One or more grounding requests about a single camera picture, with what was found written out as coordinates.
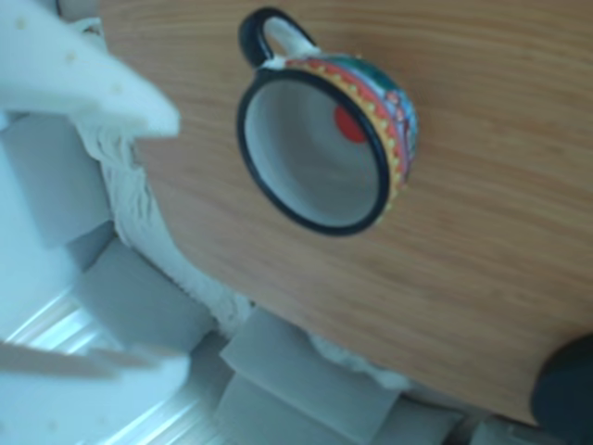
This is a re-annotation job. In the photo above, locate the colourful painted ceramic cup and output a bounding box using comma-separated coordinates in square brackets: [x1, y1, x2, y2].
[234, 6, 421, 238]

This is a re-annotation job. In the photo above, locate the grey-beige sofa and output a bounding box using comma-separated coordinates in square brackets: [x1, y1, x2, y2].
[0, 115, 534, 445]

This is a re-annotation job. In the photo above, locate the white knitted blanket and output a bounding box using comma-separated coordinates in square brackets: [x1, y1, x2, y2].
[78, 106, 413, 395]

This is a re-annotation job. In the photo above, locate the black round object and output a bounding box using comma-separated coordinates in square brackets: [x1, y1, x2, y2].
[530, 333, 593, 430]

